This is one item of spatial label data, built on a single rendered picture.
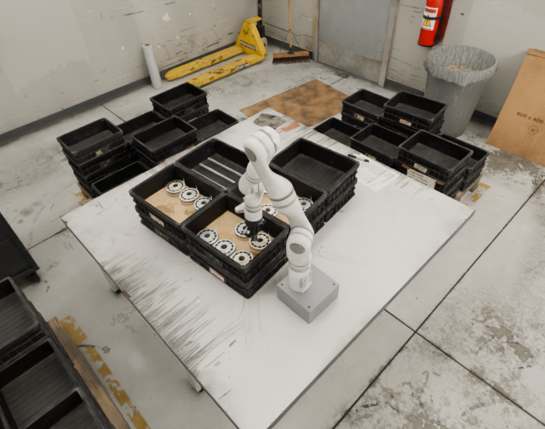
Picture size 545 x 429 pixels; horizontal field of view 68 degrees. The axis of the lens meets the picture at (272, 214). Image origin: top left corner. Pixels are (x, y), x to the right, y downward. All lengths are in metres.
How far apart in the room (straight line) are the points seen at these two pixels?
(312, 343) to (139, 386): 1.18
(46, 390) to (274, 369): 1.12
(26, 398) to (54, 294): 0.98
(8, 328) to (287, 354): 1.40
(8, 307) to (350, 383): 1.84
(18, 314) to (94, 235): 0.53
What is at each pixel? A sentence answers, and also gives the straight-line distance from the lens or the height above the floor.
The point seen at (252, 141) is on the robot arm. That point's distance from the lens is 1.25.
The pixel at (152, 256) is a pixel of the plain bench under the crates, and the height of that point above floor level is 0.70.
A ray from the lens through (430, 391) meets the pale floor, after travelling 2.50.
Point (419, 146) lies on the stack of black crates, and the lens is 3.14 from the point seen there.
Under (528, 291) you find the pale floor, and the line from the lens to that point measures 3.09.
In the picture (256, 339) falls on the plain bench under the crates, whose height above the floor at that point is 0.70.
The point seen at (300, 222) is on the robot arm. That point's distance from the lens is 1.50.
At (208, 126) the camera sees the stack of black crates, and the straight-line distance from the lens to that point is 3.55.
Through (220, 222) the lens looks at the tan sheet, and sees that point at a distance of 1.98.
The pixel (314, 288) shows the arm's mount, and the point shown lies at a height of 0.80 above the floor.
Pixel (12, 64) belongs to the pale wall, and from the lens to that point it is 4.72.
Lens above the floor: 2.22
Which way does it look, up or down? 44 degrees down
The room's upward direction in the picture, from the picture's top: 3 degrees counter-clockwise
